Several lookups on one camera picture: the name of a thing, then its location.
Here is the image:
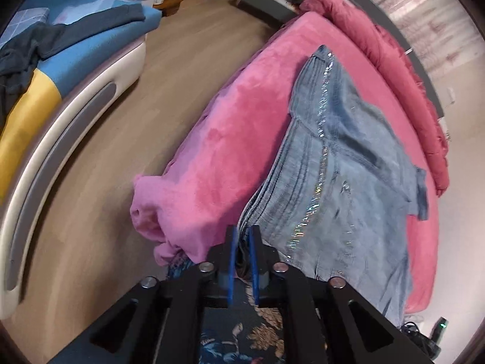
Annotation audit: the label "small bed with blue mattress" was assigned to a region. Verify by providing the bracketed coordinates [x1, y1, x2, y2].
[0, 0, 163, 309]

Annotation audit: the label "patterned cream curtain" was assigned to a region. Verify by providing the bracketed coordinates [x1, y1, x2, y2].
[352, 0, 483, 97]

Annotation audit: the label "dark floral mattress cover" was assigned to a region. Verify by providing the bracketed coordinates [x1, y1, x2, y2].
[167, 254, 289, 364]

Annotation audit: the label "light blue denim pants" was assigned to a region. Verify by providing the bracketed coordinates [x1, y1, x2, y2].
[237, 45, 430, 329]

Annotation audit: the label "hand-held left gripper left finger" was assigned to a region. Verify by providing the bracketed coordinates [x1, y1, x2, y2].
[49, 225, 239, 364]

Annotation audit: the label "dark navy garment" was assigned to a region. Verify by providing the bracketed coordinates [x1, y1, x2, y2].
[0, 4, 146, 131]

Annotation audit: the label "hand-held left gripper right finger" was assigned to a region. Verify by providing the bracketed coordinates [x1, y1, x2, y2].
[247, 225, 433, 364]

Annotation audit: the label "pink plush blanket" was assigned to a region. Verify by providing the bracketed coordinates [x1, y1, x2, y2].
[129, 11, 440, 313]

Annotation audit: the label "red quilt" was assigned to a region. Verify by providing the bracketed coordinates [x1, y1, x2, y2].
[299, 0, 451, 198]

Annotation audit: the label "grey bed headboard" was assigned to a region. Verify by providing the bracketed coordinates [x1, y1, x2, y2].
[329, 0, 445, 119]

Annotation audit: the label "black device with green light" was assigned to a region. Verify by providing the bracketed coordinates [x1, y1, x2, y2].
[428, 316, 450, 350]

